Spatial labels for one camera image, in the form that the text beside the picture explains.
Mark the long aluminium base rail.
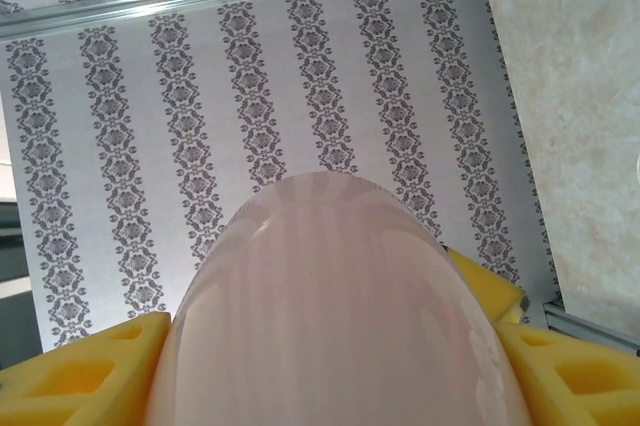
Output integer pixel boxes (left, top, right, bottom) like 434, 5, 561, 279
542, 295, 640, 353

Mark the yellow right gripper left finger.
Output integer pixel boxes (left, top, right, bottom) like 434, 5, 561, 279
0, 311, 174, 426

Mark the pale pink mug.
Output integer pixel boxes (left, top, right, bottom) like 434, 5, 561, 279
144, 170, 532, 426

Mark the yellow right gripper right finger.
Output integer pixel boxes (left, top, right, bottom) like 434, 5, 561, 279
447, 246, 640, 426

